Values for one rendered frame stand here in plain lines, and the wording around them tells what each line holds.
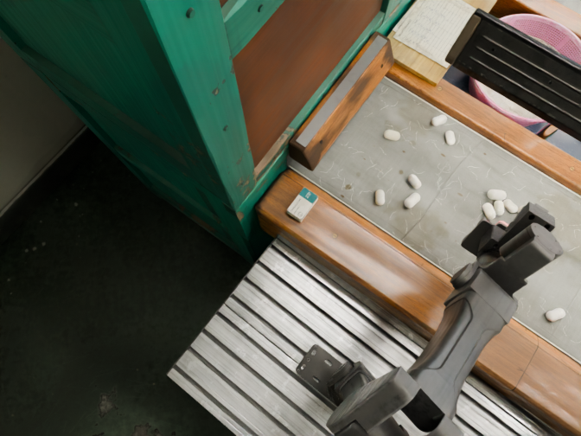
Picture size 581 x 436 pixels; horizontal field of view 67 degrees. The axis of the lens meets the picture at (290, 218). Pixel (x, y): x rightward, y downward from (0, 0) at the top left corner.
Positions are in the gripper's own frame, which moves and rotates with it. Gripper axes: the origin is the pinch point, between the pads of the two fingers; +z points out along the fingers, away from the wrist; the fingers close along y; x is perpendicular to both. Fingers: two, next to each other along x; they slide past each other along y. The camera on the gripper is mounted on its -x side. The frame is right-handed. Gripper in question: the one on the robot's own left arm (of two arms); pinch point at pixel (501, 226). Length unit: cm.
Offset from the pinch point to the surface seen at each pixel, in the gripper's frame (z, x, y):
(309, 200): -10.2, 12.7, 32.2
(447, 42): 26.2, -17.4, 28.5
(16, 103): 1, 51, 126
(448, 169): 11.0, 0.6, 13.0
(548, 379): -10.3, 15.2, -22.1
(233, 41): -42, -19, 41
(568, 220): 14.6, -2.6, -12.5
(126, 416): -18, 122, 49
